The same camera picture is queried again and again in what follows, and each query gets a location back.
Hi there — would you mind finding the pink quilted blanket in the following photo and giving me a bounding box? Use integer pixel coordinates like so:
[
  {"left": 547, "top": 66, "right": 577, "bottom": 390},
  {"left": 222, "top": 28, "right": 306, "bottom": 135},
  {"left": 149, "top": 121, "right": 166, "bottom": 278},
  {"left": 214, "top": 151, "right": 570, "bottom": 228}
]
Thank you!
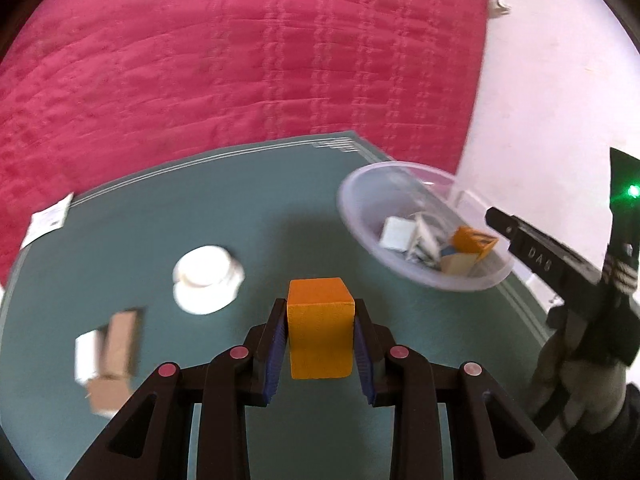
[{"left": 0, "top": 0, "right": 496, "bottom": 281}]

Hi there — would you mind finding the clear plastic bowl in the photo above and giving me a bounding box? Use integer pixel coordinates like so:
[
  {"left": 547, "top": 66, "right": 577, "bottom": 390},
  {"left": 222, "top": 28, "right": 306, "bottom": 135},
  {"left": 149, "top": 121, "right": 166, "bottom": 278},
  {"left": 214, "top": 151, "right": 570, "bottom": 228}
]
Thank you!
[{"left": 336, "top": 161, "right": 515, "bottom": 292}]

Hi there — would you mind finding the grey-brown wooden block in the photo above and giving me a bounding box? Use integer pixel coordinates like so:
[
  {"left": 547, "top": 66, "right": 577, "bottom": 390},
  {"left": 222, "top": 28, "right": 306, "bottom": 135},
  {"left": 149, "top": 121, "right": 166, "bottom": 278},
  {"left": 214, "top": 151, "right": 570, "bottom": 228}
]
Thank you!
[{"left": 85, "top": 376, "right": 133, "bottom": 418}]

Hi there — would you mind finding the brown rectangular block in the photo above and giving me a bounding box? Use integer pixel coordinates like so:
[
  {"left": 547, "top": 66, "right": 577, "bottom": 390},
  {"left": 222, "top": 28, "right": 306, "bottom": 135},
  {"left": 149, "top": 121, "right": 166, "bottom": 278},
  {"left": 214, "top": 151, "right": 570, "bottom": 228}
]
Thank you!
[{"left": 100, "top": 308, "right": 146, "bottom": 378}]

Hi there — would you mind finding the person's right forearm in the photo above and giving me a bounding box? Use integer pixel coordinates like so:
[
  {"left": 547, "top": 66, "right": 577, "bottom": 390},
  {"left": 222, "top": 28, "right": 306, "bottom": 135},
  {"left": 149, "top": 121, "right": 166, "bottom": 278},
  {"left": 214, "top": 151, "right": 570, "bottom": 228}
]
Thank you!
[{"left": 550, "top": 382, "right": 640, "bottom": 480}]

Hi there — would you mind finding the person's right hand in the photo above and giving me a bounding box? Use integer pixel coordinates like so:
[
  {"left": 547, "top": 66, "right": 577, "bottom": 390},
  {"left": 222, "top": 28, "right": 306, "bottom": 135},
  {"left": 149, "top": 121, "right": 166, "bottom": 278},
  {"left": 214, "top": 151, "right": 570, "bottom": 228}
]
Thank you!
[{"left": 530, "top": 305, "right": 631, "bottom": 433}]

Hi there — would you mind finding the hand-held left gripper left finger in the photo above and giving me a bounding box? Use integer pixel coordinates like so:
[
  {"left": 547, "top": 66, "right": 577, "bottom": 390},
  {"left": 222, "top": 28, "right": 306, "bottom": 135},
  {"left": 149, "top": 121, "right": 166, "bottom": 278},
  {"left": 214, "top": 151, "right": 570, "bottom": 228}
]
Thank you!
[{"left": 67, "top": 297, "right": 289, "bottom": 480}]

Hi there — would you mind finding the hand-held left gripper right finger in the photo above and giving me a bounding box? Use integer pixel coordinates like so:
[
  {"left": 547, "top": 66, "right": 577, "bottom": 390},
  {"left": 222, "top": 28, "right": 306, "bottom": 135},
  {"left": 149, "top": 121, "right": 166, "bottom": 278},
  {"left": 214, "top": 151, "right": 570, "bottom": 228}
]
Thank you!
[{"left": 352, "top": 297, "right": 576, "bottom": 480}]

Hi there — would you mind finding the small white block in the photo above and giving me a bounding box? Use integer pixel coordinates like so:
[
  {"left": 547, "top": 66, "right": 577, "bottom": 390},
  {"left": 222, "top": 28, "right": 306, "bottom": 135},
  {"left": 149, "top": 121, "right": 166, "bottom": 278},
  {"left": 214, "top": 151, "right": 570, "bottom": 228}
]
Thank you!
[{"left": 74, "top": 329, "right": 108, "bottom": 386}]

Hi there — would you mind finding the small orange striped wedge block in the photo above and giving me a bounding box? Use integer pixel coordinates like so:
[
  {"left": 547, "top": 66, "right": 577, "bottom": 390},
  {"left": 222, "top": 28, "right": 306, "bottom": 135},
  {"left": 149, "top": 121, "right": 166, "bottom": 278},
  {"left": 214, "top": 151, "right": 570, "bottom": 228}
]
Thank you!
[{"left": 451, "top": 226, "right": 499, "bottom": 261}]

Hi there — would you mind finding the large orange striped wedge block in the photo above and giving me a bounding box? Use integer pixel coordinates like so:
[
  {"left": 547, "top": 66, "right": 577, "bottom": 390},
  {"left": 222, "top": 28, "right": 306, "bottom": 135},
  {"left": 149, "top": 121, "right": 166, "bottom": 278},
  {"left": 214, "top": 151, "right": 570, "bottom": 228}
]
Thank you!
[{"left": 286, "top": 277, "right": 357, "bottom": 380}]

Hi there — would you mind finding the grey striped wedge block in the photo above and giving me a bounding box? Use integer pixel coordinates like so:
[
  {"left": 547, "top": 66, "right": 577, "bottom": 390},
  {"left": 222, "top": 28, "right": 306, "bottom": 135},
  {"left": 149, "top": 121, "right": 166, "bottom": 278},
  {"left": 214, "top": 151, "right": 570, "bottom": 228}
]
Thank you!
[{"left": 406, "top": 212, "right": 451, "bottom": 263}]

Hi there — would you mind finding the white round plastic lid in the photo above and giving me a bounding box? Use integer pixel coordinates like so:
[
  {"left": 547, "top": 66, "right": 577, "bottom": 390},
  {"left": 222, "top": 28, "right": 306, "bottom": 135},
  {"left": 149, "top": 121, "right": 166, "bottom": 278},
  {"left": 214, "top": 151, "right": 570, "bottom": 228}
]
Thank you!
[{"left": 171, "top": 245, "right": 246, "bottom": 316}]

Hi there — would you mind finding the white paper card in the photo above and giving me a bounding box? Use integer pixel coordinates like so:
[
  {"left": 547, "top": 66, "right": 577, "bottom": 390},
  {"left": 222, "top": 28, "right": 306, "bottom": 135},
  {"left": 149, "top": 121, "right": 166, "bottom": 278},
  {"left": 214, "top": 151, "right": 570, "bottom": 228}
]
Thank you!
[{"left": 20, "top": 192, "right": 75, "bottom": 250}]

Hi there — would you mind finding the white rectangular block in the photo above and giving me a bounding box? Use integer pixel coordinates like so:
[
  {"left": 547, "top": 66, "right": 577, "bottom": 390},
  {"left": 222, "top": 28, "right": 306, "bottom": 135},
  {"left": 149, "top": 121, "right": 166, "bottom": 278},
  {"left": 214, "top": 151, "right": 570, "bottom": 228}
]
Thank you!
[{"left": 380, "top": 216, "right": 417, "bottom": 251}]

